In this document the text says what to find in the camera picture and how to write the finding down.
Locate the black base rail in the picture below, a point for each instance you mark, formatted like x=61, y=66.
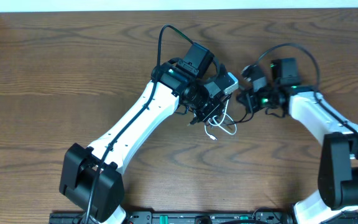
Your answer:
x=263, y=215

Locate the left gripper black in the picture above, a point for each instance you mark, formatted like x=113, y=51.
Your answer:
x=215, y=108

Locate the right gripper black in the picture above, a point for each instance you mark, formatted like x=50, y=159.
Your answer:
x=252, y=104

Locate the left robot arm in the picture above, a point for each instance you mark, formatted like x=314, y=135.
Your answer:
x=92, y=176

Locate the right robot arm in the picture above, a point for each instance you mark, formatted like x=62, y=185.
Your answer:
x=336, y=198

